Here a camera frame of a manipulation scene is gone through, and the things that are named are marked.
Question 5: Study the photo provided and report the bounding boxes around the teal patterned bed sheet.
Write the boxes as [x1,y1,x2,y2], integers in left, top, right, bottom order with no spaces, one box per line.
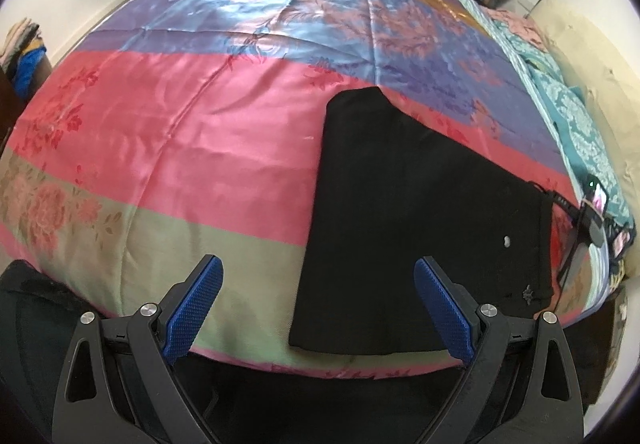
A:
[454,0,639,277]

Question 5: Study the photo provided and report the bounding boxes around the black pants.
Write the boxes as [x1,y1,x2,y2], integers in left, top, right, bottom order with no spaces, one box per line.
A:
[288,86,556,357]

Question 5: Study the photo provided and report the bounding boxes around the pink floral pillow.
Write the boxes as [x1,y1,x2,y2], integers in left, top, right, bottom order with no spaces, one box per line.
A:
[486,8,547,51]

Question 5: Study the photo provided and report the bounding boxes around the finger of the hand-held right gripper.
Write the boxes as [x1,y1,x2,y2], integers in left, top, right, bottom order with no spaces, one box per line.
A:
[529,180,601,289]

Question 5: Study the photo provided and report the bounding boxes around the cream padded headboard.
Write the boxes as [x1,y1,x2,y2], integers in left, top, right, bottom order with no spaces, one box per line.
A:
[529,0,640,230]

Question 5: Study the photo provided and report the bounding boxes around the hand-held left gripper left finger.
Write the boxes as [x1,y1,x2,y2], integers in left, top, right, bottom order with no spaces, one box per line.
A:
[51,254,224,444]

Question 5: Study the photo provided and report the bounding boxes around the person's dark clothing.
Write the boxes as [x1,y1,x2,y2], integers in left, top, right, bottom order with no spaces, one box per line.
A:
[0,259,623,444]

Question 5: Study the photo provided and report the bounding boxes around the pile of folded clothes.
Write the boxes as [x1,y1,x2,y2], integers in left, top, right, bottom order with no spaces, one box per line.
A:
[0,18,52,101]

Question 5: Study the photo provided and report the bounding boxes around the colourful striped satin blanket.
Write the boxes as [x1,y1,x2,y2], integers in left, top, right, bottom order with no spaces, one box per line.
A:
[0,0,621,381]

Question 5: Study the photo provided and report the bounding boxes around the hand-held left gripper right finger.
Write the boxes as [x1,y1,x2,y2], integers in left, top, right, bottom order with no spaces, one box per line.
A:
[413,255,586,444]

